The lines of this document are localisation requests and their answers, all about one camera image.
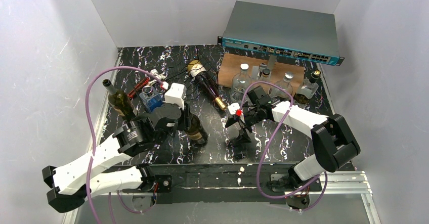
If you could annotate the teal network switch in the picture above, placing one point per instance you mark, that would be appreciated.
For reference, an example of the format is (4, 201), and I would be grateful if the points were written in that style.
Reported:
(286, 32)

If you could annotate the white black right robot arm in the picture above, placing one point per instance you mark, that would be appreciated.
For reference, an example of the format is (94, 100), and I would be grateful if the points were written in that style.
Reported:
(333, 141)

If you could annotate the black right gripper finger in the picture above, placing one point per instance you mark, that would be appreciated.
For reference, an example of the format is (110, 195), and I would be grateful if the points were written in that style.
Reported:
(231, 119)
(243, 137)

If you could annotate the red black wine rack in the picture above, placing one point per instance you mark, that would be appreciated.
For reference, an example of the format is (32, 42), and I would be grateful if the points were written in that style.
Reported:
(172, 62)

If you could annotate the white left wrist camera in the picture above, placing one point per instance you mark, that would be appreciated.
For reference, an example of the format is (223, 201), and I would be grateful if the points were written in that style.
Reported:
(176, 95)

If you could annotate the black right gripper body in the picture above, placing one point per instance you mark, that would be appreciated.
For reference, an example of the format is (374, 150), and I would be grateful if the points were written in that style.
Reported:
(241, 126)

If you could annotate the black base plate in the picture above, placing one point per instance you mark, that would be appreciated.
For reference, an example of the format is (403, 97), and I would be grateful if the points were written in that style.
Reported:
(216, 183)

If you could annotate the clear bottle gold label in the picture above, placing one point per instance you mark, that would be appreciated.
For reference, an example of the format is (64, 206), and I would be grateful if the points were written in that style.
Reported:
(307, 89)

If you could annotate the wooden board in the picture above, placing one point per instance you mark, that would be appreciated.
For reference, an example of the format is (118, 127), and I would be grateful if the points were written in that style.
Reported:
(230, 66)

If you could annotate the blue square glass bottle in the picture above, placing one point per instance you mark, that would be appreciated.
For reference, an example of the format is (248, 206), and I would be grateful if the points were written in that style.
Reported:
(150, 98)

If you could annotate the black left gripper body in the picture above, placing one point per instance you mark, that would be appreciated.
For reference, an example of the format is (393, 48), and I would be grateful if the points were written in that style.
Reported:
(184, 117)

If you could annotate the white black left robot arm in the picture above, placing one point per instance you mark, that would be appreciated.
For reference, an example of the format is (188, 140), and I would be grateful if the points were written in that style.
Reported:
(90, 175)

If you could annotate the dark bottle gold foil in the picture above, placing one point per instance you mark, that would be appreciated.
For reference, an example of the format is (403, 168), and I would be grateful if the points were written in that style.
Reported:
(202, 78)

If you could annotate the metal bracket with knob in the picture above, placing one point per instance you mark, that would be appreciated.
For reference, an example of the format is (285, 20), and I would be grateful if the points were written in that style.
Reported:
(257, 71)

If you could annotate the dark bottle brown label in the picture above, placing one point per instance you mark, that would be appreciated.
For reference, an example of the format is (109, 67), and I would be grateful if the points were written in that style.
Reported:
(120, 102)

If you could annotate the clear bottle grey label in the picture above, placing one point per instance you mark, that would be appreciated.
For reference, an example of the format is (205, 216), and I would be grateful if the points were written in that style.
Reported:
(240, 82)

